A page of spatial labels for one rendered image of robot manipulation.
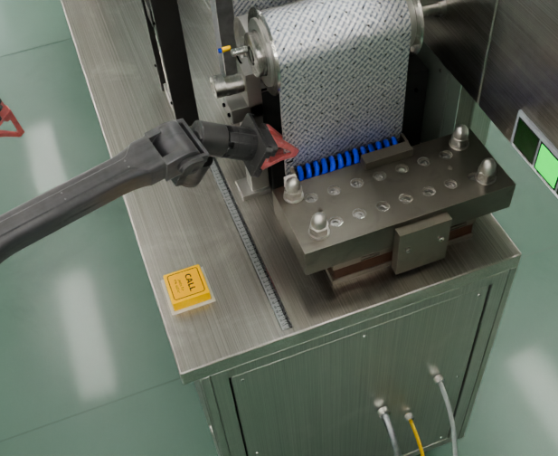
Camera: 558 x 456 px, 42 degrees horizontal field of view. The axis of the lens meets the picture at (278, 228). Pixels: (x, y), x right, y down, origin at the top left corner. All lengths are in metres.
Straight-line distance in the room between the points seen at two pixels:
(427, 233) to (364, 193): 0.13
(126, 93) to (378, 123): 0.67
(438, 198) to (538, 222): 1.42
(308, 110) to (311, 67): 0.09
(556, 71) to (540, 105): 0.07
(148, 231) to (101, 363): 0.99
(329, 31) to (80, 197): 0.47
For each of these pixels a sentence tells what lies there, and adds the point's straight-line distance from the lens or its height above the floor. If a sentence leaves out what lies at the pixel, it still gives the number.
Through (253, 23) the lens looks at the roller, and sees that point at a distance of 1.24.
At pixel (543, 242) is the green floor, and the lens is 2.66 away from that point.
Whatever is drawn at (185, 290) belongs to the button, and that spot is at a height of 0.92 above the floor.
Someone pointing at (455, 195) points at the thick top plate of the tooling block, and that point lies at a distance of 1.32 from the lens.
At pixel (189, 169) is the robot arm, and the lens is 1.18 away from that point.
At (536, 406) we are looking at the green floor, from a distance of 2.30.
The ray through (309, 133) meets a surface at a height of 1.10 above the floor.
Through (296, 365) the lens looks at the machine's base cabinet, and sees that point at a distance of 1.39.
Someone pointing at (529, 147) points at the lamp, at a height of 1.18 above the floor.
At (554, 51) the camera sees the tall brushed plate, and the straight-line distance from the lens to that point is 1.11.
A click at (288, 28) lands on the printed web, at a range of 1.21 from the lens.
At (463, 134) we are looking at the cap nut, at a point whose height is 1.06.
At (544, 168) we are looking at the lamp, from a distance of 1.19.
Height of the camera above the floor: 1.99
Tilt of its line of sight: 50 degrees down
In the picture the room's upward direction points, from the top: 5 degrees counter-clockwise
